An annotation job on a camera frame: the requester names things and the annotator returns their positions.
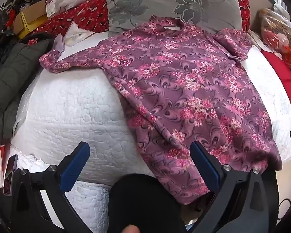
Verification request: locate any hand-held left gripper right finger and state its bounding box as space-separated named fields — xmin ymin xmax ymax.
xmin=189 ymin=141 xmax=280 ymax=233

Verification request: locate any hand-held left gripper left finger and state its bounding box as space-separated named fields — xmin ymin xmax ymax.
xmin=5 ymin=141 xmax=93 ymax=233

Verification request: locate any purple floral shirt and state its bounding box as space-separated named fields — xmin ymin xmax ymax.
xmin=39 ymin=15 xmax=283 ymax=205

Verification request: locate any plain red cloth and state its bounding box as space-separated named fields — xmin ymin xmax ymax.
xmin=261 ymin=50 xmax=291 ymax=107

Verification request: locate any white quilted mattress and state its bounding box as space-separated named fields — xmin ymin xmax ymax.
xmin=11 ymin=29 xmax=291 ymax=214

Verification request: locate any plastic-wrapped bundle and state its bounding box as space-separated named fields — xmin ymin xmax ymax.
xmin=257 ymin=3 xmax=291 ymax=73

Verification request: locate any dark green padded jacket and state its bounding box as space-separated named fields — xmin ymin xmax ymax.
xmin=0 ymin=33 xmax=56 ymax=158

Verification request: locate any red patterned blanket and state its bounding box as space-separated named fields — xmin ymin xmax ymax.
xmin=27 ymin=0 xmax=251 ymax=45

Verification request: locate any yellow cardboard box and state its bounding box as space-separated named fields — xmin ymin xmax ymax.
xmin=13 ymin=0 xmax=50 ymax=39

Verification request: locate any white plastic bag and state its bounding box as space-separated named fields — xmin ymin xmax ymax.
xmin=56 ymin=0 xmax=88 ymax=11

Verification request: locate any grey floral pillow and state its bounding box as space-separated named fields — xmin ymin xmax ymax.
xmin=104 ymin=0 xmax=244 ymax=38

